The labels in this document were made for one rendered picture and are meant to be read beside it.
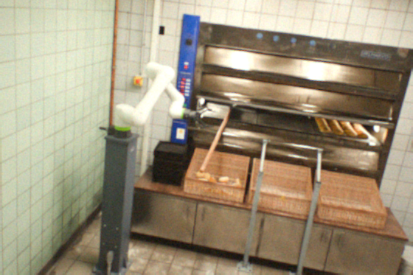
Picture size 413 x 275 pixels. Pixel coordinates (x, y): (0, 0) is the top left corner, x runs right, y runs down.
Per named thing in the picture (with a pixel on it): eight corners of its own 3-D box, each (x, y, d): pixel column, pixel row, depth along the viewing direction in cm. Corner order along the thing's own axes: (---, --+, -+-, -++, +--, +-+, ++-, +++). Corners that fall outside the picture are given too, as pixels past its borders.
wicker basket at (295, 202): (249, 182, 392) (253, 157, 385) (305, 192, 386) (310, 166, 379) (247, 205, 346) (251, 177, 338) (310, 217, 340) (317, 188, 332)
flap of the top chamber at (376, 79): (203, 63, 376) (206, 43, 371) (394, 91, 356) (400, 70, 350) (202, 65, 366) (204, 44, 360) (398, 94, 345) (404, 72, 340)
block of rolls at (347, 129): (313, 116, 442) (314, 112, 441) (356, 123, 437) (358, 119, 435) (320, 132, 384) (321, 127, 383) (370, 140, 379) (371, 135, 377)
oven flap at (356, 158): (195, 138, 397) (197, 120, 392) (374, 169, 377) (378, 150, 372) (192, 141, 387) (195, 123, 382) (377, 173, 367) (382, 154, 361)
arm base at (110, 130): (95, 133, 296) (96, 126, 294) (105, 128, 310) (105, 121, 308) (127, 139, 291) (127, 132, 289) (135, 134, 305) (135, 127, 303)
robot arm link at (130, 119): (133, 124, 274) (172, 64, 286) (119, 118, 284) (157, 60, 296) (143, 132, 284) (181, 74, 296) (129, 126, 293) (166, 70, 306)
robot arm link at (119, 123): (122, 133, 287) (125, 108, 282) (110, 127, 297) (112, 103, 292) (136, 130, 297) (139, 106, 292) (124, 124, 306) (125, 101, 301)
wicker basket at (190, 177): (192, 172, 399) (195, 147, 392) (246, 181, 393) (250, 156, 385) (182, 192, 353) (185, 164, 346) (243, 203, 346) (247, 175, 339)
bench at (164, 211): (146, 212, 422) (150, 164, 406) (375, 258, 394) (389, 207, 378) (127, 241, 368) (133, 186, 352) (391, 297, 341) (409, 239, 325)
